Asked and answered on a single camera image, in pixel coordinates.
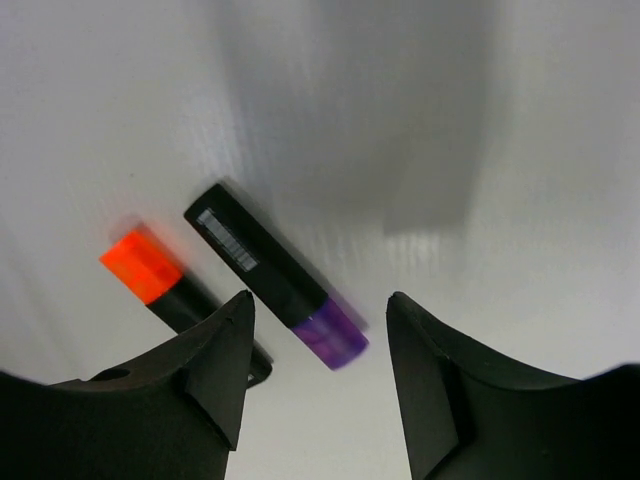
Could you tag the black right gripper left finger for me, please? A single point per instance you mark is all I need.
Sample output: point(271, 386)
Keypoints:
point(173, 412)

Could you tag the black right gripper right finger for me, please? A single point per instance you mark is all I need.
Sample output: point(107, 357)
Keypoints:
point(471, 412)

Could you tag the orange black highlighter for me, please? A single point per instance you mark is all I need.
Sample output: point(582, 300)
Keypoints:
point(154, 275)

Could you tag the purple black highlighter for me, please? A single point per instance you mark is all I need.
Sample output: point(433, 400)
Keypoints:
point(279, 281)

